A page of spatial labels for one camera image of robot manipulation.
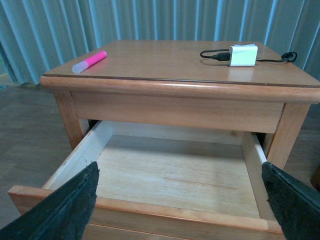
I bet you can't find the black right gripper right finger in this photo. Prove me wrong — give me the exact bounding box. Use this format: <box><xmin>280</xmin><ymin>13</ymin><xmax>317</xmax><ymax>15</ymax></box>
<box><xmin>261</xmin><ymin>161</ymin><xmax>320</xmax><ymax>240</ymax></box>

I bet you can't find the wooden drawer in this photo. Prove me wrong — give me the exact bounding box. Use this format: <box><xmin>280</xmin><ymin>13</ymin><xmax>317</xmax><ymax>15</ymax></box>
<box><xmin>8</xmin><ymin>121</ymin><xmax>284</xmax><ymax>240</ymax></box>

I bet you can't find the wooden nightstand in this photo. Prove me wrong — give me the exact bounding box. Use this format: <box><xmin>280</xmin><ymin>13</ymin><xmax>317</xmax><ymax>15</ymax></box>
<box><xmin>39</xmin><ymin>40</ymin><xmax>320</xmax><ymax>168</ymax></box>

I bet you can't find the pink marker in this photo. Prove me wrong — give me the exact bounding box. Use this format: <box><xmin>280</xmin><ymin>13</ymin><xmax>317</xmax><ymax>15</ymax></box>
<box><xmin>71</xmin><ymin>50</ymin><xmax>108</xmax><ymax>74</ymax></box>

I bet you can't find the black usb cable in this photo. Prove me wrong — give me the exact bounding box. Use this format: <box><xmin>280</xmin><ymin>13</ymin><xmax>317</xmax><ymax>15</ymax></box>
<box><xmin>199</xmin><ymin>49</ymin><xmax>298</xmax><ymax>63</ymax></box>

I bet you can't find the white charger adapter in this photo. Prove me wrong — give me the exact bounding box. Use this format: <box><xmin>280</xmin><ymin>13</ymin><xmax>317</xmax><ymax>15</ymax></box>
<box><xmin>228</xmin><ymin>44</ymin><xmax>258</xmax><ymax>67</ymax></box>

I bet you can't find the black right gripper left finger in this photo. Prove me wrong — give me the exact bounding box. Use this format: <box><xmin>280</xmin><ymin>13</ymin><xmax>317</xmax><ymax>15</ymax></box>
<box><xmin>0</xmin><ymin>161</ymin><xmax>99</xmax><ymax>240</ymax></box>

